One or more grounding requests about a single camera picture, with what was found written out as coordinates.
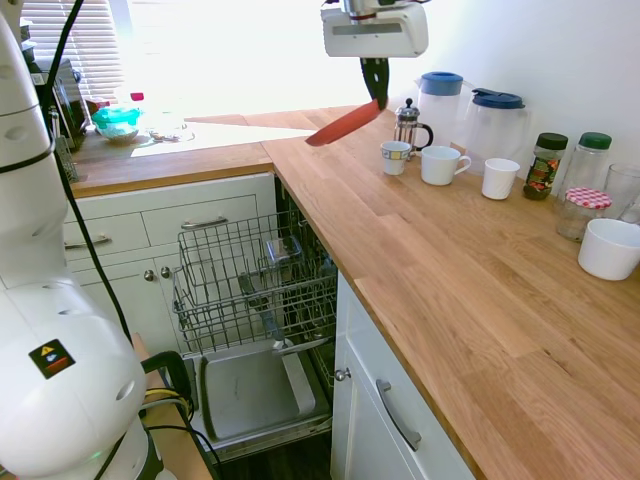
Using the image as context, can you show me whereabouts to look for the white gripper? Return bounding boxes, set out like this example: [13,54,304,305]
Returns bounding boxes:
[321,3,431,112]

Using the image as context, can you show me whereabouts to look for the pink round plate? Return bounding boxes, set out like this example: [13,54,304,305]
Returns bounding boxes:
[304,97,383,148]

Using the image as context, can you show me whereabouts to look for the steel dishwasher door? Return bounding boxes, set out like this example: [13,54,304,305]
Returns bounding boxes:
[182,338,334,454]

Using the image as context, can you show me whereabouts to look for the glass French press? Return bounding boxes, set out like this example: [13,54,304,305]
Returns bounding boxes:
[393,97,436,163]

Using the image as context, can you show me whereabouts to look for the clear pitcher light-blue lid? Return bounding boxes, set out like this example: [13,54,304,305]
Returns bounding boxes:
[413,71,474,151]

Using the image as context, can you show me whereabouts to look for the small patterned cup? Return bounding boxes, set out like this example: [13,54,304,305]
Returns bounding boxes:
[380,140,413,177]

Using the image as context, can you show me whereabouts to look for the clear pitcher dark-blue lid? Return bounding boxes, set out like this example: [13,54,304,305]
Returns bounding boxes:
[464,87,531,176]

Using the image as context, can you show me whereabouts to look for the white ribbed cup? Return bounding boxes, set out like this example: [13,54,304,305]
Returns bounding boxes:
[481,157,522,201]

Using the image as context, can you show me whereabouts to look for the coffee jar black lid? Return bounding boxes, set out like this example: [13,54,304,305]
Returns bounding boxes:
[522,132,570,202]

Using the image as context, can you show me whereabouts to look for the clear glass food container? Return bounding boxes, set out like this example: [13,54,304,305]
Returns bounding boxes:
[264,235,304,267]

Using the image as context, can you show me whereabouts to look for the clear glass dish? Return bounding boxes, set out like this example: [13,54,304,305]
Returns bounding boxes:
[145,121,197,145]

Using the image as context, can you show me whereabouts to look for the clear jar green lid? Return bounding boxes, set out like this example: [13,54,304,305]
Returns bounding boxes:
[569,131,613,201]

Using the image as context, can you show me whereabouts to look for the glass jar checkered lid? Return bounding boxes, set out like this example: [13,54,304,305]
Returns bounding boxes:
[555,186,614,244]

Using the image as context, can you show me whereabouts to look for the teal-lid food container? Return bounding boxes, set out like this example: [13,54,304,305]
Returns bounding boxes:
[90,105,144,147]

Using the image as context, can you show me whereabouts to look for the clear drinking glass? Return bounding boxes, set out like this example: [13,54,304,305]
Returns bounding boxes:
[603,163,640,225]

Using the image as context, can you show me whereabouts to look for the window blinds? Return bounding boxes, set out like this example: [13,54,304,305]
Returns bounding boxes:
[17,0,124,109]

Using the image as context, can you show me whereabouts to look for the white bowl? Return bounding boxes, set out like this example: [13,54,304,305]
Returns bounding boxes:
[577,217,640,282]

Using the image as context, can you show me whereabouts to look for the black coffee machine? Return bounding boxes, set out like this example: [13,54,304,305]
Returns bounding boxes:
[28,58,84,152]

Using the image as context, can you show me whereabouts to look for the black stacked containers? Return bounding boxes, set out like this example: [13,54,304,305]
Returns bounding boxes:
[19,18,41,72]

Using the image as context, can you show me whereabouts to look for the black clamp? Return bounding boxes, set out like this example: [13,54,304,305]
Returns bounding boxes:
[139,350,198,417]

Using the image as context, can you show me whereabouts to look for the white base cabinet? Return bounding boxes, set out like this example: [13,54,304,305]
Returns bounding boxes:
[328,272,477,480]

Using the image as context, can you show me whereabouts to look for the wooden robot mounting table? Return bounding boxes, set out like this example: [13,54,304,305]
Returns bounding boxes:
[130,333,217,480]

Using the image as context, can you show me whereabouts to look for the white mug with handle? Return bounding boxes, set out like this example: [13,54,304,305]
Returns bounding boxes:
[419,145,473,187]

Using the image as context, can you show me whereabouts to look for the short metal drawer handle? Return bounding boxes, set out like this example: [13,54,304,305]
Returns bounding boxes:
[180,215,229,231]

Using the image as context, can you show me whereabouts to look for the wire dishwasher rack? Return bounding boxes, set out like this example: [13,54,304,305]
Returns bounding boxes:
[171,211,339,357]

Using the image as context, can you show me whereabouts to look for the long metal drawer handle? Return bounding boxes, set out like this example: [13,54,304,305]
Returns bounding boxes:
[63,235,113,250]

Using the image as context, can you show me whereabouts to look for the metal cabinet bar handle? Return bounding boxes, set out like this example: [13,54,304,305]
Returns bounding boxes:
[375,378,423,453]

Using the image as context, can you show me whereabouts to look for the yellow wires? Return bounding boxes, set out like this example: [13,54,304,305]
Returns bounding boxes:
[142,388,194,417]

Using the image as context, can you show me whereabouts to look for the thin black floor cables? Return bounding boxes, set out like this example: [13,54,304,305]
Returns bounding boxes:
[141,424,222,480]

